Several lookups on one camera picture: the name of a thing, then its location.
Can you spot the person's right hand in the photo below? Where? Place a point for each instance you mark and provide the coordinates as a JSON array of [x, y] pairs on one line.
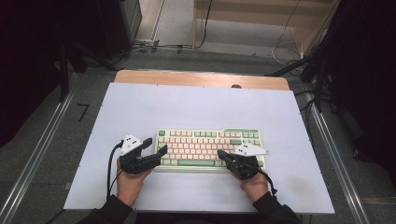
[[257, 188]]

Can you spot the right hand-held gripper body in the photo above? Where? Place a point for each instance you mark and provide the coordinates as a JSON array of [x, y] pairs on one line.
[[246, 166]]

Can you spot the light wooden shelf unit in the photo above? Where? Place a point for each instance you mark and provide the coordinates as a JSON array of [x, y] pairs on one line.
[[249, 15]]

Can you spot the dark round table grommet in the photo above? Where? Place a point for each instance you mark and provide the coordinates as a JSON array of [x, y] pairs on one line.
[[236, 86]]

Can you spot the white table cover board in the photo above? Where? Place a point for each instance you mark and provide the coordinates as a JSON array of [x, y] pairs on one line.
[[199, 105]]

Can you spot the person's left hand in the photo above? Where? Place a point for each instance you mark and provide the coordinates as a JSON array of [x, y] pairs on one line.
[[129, 186]]

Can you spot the green and pink keyboard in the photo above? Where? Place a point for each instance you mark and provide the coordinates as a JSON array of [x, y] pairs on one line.
[[196, 146]]

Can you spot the black cabinet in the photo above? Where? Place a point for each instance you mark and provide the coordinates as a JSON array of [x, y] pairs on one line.
[[120, 25]]

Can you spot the black metal stand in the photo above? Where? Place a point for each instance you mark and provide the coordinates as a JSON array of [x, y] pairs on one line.
[[64, 74]]

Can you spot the dark curtain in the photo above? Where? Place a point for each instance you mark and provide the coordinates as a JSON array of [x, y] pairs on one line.
[[367, 77], [28, 62]]

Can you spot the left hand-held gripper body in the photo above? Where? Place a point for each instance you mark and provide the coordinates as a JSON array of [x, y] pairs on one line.
[[132, 161]]

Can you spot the metal floor rail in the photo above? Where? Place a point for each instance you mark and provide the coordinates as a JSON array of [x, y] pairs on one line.
[[342, 174], [34, 158]]

